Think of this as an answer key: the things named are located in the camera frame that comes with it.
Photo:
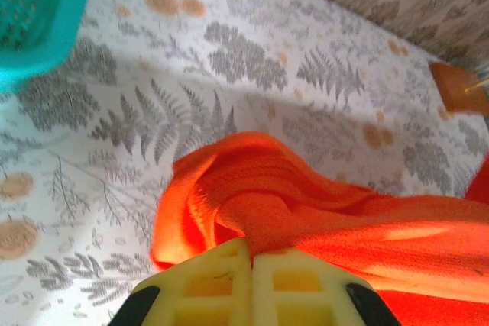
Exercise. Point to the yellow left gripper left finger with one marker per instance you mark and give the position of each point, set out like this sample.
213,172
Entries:
202,295

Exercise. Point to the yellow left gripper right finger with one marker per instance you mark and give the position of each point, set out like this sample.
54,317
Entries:
302,295

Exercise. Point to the orange t-shirt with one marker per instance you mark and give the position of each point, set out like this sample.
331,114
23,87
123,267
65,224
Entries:
305,204

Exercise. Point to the floral tablecloth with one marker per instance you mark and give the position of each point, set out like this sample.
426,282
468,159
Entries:
114,150

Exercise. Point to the teal plastic basket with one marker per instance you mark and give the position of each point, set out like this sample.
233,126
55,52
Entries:
34,13

